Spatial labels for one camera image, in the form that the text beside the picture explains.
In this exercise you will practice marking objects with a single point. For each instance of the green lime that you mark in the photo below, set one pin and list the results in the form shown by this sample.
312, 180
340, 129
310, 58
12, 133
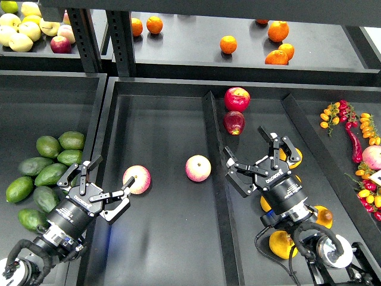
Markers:
9, 7

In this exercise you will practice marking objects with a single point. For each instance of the dark avocado middle left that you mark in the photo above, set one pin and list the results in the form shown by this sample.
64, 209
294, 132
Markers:
33, 166

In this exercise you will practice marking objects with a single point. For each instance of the yellow cherry tomato vine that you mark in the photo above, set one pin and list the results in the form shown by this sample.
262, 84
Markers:
369, 129

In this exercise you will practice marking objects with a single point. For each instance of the orange on shelf left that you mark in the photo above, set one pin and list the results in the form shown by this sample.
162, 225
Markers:
137, 27

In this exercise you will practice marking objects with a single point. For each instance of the light green avocado left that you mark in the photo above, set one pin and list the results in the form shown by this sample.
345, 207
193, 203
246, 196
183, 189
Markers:
19, 189

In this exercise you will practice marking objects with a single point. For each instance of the pink apple left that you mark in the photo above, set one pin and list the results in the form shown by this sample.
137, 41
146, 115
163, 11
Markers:
142, 179

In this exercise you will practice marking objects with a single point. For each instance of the green avocado bottom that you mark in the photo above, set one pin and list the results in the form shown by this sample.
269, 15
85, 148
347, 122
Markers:
32, 219

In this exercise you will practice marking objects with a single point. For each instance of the pink apple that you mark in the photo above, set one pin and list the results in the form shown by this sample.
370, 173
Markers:
142, 179
198, 168

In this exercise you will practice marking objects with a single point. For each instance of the bright red apple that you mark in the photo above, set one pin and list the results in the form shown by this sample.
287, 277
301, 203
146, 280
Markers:
237, 99

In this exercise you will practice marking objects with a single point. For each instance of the orange on shelf centre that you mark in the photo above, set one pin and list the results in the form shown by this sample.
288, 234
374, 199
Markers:
228, 44

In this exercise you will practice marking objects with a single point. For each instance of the large orange on shelf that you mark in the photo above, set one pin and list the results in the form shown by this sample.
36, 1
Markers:
278, 31

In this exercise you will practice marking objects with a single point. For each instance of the orange on shelf front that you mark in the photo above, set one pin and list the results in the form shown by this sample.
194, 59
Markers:
277, 57

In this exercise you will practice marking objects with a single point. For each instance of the green avocado centre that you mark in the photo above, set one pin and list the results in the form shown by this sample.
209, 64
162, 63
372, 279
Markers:
50, 175

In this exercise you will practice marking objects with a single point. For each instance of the pink peach right edge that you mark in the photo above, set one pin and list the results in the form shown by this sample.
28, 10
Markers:
371, 157

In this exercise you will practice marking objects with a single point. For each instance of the green avocado top left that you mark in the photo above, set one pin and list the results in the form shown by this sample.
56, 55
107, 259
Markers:
48, 146

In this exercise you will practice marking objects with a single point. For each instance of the yellow apple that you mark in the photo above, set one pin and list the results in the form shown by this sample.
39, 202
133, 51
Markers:
30, 29
19, 42

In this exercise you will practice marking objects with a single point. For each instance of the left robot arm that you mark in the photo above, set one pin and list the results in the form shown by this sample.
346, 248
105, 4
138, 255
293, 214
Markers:
29, 262

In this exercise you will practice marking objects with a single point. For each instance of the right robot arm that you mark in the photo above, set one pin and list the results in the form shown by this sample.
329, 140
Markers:
293, 219

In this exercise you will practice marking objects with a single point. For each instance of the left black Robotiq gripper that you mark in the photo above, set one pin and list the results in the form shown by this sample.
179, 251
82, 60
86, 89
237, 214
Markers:
85, 201

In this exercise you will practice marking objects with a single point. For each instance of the red apple on shelf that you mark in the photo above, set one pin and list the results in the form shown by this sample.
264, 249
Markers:
60, 45

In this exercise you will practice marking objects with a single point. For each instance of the yellow apple centre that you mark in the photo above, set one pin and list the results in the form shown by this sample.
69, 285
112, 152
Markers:
30, 29

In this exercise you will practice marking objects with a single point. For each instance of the green avocado top right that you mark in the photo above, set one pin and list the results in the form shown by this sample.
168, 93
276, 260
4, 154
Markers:
72, 140

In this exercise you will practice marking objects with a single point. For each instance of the yellow pear with stem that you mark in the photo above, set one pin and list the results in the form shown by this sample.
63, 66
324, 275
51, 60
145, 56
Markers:
280, 243

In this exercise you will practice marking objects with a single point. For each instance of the dark green avocado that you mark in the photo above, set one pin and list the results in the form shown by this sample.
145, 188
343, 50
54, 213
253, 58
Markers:
46, 198

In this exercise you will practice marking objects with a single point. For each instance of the orange on shelf right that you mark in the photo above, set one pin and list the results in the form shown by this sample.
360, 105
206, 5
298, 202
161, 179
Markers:
288, 49

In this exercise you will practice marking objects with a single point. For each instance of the red chili pepper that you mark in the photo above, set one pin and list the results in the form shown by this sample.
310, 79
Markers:
356, 145

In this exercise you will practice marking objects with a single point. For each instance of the yellow pear bottom right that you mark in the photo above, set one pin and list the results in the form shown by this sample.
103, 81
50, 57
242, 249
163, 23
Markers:
324, 216

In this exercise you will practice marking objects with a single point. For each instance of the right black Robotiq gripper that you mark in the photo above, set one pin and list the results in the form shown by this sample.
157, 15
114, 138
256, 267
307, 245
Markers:
272, 176

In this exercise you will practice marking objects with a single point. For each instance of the black centre tray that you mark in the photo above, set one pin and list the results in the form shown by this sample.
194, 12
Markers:
182, 232

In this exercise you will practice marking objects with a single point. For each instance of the orange cherry tomato vine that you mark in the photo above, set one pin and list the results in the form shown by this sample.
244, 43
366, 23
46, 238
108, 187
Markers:
330, 117

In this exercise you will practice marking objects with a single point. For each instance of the dark red apple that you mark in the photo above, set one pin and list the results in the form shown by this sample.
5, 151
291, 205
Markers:
234, 122

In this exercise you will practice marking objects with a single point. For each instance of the yellow pear left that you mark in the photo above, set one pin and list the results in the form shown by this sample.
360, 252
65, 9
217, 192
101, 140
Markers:
264, 204

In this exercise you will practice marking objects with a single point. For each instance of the pink apple centre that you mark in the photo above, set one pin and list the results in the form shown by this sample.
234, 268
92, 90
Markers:
198, 168

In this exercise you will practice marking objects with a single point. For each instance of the yellow apple front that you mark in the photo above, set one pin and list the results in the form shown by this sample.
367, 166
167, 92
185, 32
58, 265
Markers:
19, 42

